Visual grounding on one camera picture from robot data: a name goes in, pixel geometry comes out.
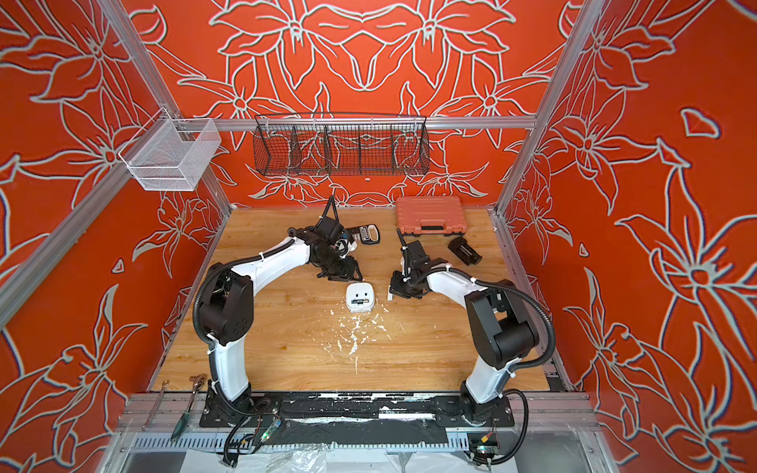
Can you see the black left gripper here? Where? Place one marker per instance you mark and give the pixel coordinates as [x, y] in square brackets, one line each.
[349, 271]

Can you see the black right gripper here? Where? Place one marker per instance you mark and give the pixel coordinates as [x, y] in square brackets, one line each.
[411, 252]

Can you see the white alarm clock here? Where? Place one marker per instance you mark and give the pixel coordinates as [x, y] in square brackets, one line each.
[360, 297]

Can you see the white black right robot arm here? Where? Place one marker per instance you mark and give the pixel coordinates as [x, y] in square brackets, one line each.
[510, 330]

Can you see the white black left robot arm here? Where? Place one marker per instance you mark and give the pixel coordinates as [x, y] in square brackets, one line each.
[223, 310]

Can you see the black white screwdriver bit holder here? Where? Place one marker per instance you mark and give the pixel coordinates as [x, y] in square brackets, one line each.
[369, 235]

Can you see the black small vise clamp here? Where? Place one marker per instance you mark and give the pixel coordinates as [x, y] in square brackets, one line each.
[460, 247]

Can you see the red plastic tool case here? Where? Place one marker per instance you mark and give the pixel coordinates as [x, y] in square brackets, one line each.
[430, 215]

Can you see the clear plastic bag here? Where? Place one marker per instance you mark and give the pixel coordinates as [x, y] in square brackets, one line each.
[310, 460]

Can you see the metal wrench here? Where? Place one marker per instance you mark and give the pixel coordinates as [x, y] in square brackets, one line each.
[155, 407]

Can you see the black wire wall basket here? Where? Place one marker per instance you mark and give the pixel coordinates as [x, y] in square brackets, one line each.
[346, 145]

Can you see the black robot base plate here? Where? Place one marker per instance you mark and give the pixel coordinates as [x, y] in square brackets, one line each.
[444, 409]

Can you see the white wire wall basket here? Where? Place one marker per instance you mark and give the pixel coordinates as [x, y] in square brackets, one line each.
[164, 157]

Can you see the green handled screwdriver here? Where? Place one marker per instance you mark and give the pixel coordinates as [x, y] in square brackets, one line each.
[197, 383]

